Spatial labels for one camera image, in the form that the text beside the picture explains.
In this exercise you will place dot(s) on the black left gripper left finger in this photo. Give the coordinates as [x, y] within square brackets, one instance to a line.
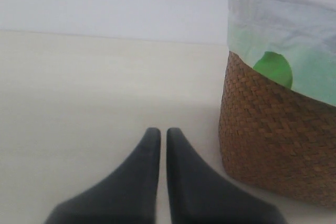
[127, 195]

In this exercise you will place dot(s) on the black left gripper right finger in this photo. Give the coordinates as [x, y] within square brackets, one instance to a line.
[198, 194]

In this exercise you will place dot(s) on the woven brown wicker basket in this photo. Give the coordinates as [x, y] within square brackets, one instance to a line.
[276, 139]

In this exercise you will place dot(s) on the white and green bin liner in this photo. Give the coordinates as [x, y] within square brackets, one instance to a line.
[291, 42]

